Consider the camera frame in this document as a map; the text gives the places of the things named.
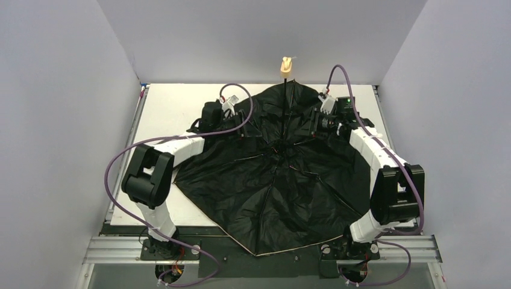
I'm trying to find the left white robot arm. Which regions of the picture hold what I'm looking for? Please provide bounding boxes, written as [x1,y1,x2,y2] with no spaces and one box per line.
[121,101,256,244]

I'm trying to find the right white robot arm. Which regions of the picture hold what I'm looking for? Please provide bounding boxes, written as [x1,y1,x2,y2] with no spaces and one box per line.
[309,93,425,243]

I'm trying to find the purple cable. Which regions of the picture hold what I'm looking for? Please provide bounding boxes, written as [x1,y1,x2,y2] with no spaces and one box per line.
[104,83,255,287]
[326,64,425,236]

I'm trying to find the beige folding umbrella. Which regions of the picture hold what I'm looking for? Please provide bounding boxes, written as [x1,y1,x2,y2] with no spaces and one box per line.
[174,81,370,256]

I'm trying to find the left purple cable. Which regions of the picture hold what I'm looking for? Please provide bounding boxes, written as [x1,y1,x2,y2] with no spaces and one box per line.
[104,83,255,287]

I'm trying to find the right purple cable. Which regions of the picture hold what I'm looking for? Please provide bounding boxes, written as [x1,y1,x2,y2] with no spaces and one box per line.
[326,64,425,236]

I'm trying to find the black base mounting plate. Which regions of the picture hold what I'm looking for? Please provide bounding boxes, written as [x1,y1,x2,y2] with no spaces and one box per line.
[99,223,381,284]

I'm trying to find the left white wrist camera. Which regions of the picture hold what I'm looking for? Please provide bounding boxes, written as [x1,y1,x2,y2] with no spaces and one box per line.
[219,95,239,118]

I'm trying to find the aluminium frame rail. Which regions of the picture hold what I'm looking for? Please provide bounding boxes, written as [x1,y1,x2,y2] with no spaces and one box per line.
[83,236,199,265]

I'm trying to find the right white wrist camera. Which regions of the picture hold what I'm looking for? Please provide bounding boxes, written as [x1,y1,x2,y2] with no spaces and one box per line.
[318,93,337,115]

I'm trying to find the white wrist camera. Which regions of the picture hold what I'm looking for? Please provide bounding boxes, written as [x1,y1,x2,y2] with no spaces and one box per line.
[318,93,337,115]
[219,95,239,118]

